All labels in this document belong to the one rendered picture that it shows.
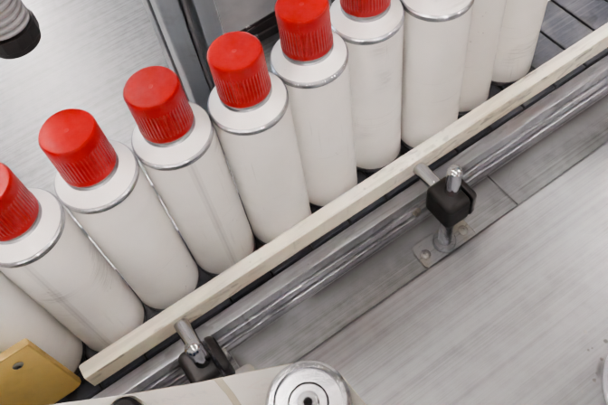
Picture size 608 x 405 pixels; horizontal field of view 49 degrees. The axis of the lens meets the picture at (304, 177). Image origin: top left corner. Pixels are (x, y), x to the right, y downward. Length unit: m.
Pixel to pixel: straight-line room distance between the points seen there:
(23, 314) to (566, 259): 0.39
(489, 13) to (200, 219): 0.26
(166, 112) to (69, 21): 0.49
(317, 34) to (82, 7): 0.50
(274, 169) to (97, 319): 0.16
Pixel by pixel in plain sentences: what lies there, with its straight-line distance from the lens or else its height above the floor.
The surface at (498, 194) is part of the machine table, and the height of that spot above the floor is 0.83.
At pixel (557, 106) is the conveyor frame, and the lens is 0.64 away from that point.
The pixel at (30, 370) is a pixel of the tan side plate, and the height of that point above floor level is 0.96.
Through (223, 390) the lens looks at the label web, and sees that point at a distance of 0.34.
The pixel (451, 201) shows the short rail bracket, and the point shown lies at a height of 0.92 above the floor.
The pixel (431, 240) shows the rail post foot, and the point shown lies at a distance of 0.60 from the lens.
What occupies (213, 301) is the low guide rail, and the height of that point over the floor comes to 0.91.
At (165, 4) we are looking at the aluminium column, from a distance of 0.52.
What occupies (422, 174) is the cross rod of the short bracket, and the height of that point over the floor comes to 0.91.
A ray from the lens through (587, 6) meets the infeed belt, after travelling 0.72.
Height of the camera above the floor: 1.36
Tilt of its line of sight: 57 degrees down
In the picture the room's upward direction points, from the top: 11 degrees counter-clockwise
